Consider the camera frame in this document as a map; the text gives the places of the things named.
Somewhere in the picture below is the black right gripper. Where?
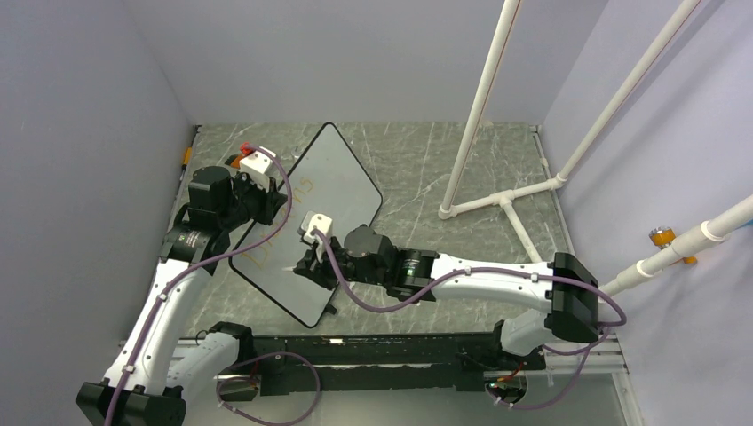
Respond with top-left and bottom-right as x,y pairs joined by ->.
294,235 -> 388,291

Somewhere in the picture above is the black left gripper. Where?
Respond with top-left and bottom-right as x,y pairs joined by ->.
220,170 -> 288,232

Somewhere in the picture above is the white whiteboard black frame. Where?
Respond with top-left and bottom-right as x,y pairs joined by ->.
229,122 -> 383,328

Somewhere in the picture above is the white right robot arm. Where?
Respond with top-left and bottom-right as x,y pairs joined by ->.
292,225 -> 601,368

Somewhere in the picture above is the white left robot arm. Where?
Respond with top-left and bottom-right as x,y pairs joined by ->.
76,160 -> 287,425

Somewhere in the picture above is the orange-black screwdriver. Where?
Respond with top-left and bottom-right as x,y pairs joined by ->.
180,146 -> 193,171

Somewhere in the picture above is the orange clamp on pipe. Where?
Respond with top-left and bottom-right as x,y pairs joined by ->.
648,226 -> 697,265

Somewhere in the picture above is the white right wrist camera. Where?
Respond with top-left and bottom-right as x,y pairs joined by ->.
298,210 -> 333,262

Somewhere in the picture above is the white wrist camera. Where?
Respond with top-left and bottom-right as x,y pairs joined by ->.
237,142 -> 277,192
298,210 -> 333,262

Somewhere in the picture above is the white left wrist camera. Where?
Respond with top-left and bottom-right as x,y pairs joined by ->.
237,142 -> 277,192

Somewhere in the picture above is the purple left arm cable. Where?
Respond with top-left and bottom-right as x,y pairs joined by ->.
103,146 -> 321,426

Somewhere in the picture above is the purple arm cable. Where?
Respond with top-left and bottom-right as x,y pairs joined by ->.
103,146 -> 321,426
312,229 -> 629,412

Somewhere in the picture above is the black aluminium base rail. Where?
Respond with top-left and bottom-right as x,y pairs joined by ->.
108,332 -> 625,395

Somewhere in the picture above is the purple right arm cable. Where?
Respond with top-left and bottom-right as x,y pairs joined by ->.
312,229 -> 629,412

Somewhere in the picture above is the white PVC pipe frame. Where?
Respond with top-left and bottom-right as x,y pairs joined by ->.
437,0 -> 704,263

